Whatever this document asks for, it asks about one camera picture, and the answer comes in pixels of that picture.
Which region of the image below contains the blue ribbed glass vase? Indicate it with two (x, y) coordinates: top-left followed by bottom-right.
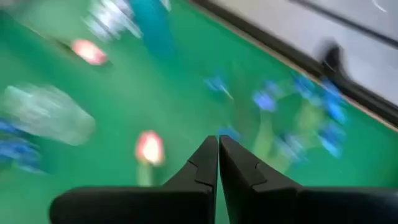
(130, 0), (178, 57)

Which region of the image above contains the white artificial flower bunch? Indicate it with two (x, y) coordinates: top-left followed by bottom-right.
(82, 0), (144, 41)

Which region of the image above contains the pink artificial tulip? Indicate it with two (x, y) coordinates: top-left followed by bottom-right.
(134, 129), (165, 187)
(70, 39), (109, 66)

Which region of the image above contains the black table edge rail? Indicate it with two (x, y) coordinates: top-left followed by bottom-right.
(186, 0), (398, 133)

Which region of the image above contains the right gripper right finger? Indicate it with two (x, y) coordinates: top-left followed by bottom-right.
(218, 134), (398, 224)

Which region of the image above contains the black frame foot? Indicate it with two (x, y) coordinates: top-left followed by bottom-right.
(313, 40), (352, 82)

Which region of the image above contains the blue artificial flower bunch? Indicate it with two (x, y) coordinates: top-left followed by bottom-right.
(203, 71), (349, 175)
(0, 118), (44, 174)

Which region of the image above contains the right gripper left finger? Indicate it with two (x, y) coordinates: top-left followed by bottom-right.
(49, 135), (218, 224)

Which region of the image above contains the clear textured glass vase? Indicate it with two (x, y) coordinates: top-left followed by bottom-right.
(0, 83), (96, 146)

